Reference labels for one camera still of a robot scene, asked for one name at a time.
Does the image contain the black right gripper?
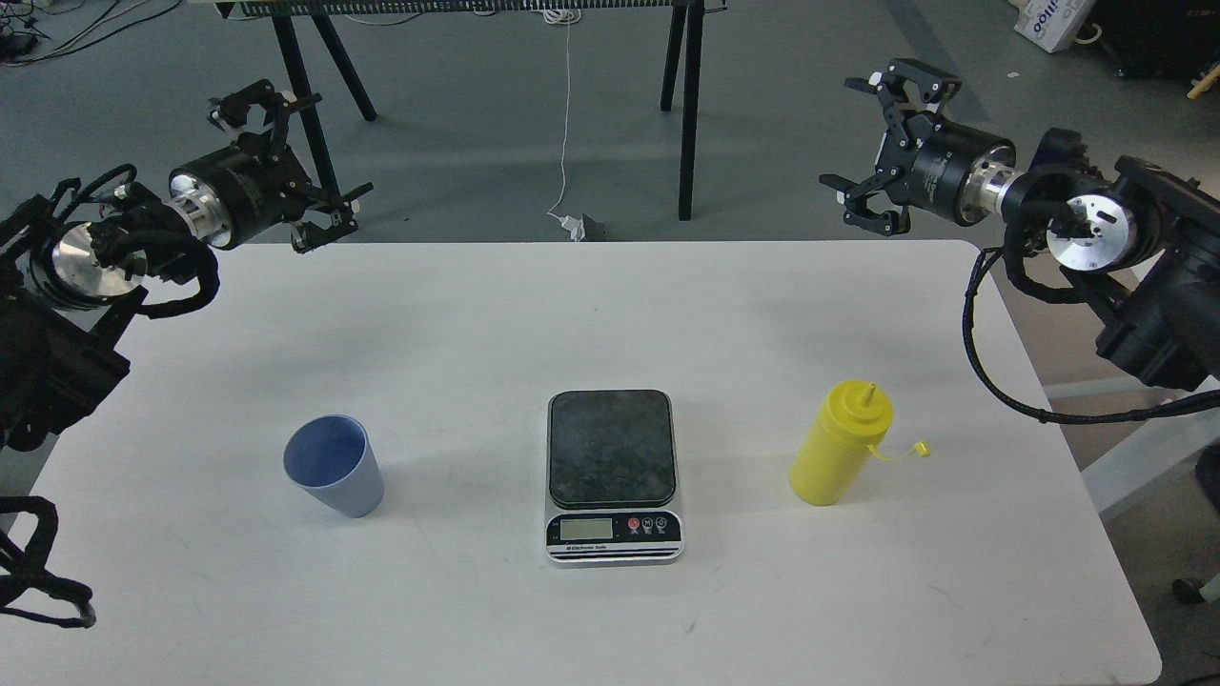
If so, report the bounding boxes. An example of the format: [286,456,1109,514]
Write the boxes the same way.
[817,59,1016,237]

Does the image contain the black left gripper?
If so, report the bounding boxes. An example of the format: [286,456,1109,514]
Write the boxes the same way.
[170,81,375,253]

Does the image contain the yellow squeeze bottle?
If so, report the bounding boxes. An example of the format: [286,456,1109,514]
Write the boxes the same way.
[788,378,897,507]

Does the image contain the blue plastic cup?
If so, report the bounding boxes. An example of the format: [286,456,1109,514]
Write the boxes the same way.
[282,415,386,518]

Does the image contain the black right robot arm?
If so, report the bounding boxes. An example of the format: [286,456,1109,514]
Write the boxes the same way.
[820,59,1219,425]

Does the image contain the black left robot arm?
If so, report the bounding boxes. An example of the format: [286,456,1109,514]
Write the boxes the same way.
[1,79,372,452]

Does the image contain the digital kitchen scale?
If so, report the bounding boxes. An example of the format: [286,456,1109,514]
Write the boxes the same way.
[543,388,687,568]

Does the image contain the black trestle table background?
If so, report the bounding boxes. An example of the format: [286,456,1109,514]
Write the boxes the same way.
[187,0,730,236]

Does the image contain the white cardboard box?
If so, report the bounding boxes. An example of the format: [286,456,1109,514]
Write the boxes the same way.
[1009,1,1102,52]

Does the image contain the white side table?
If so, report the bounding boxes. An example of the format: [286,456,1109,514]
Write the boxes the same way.
[1081,409,1219,522]

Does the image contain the black floor cables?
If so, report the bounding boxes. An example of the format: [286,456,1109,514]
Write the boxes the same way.
[0,0,187,68]

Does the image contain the white power cable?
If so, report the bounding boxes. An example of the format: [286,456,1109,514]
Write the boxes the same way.
[467,0,592,243]

